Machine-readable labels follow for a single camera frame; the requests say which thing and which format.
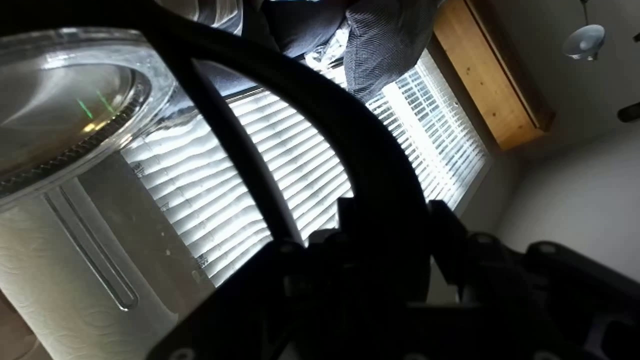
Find dark blue pillow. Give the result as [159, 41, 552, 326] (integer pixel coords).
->
[344, 0, 444, 102]

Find black glass electric kettle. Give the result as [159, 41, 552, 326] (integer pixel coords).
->
[0, 0, 430, 360]

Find wooden window valance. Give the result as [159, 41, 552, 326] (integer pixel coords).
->
[435, 0, 552, 150]

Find white window blinds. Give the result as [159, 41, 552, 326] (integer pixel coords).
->
[124, 55, 491, 285]

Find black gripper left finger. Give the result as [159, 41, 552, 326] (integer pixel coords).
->
[147, 242, 375, 360]

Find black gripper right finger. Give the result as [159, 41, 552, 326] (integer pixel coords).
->
[429, 200, 640, 360]

